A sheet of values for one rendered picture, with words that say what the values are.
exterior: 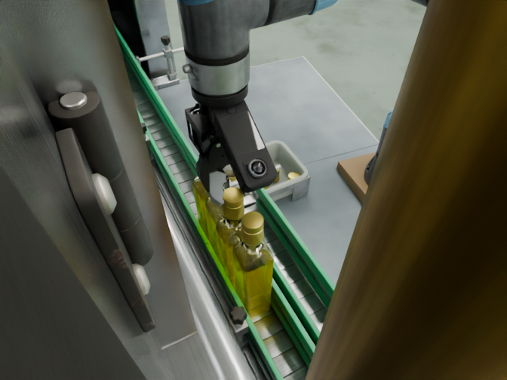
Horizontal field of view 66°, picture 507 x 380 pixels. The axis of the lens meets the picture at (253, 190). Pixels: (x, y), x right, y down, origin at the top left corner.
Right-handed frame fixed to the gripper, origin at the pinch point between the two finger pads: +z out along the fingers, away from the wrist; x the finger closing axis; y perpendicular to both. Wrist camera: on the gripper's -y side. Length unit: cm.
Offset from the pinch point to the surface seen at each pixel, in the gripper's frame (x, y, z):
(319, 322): -10.3, -15.1, 27.5
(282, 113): -47, 60, 40
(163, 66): -18, 104, 36
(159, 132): -1, 55, 27
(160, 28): -19, 104, 21
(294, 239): -13.0, -0.4, 19.7
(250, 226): 0.3, -6.6, -0.7
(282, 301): -3.6, -11.3, 19.0
